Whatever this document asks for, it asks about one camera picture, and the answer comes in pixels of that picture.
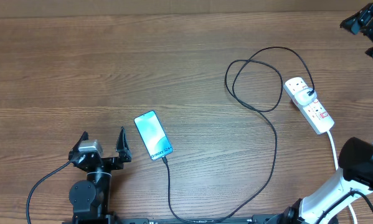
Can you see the blue Samsung Galaxy smartphone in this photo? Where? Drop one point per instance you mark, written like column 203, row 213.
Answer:
column 153, row 135

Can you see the white charger adapter plug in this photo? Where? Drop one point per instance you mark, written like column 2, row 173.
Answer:
column 304, row 97

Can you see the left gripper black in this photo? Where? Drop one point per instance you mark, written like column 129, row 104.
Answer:
column 121, row 148

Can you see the white power extension strip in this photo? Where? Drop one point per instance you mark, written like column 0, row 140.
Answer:
column 315, row 113

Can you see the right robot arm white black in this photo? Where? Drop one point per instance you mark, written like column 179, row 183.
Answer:
column 354, row 176

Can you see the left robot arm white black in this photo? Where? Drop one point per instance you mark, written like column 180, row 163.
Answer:
column 90, row 198

